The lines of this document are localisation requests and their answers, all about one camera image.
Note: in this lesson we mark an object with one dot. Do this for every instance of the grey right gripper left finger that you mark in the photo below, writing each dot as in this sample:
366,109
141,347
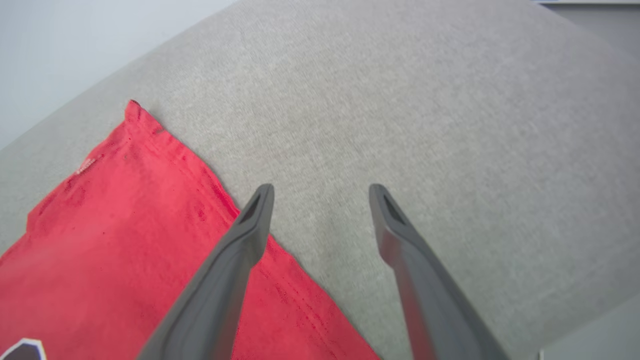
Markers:
225,290

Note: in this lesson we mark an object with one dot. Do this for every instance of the red basketball jersey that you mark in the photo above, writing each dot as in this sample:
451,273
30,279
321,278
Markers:
100,250

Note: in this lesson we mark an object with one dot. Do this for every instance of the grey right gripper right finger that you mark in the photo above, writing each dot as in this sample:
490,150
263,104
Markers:
430,300

